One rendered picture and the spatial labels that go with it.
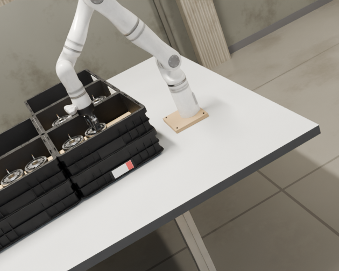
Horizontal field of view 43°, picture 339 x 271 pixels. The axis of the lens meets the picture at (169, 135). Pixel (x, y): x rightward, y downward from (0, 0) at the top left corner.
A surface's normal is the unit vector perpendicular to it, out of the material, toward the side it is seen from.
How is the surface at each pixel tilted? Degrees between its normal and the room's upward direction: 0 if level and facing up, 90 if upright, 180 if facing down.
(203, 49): 90
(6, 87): 90
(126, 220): 0
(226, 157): 0
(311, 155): 0
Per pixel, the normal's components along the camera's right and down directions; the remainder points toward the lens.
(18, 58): 0.36, 0.35
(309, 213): -0.36, -0.81
